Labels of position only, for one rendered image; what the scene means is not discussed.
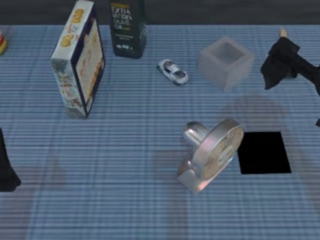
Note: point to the white toy car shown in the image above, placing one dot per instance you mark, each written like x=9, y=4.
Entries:
x=172, y=71

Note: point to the translucent grey cube container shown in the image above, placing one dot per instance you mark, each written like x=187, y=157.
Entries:
x=225, y=72

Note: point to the dark green olive oil bottle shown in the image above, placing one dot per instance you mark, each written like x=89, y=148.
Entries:
x=126, y=30

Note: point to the white and blue cereal box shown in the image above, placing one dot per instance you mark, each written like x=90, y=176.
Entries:
x=75, y=75

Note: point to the red and yellow toy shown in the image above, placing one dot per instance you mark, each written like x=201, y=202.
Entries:
x=2, y=43

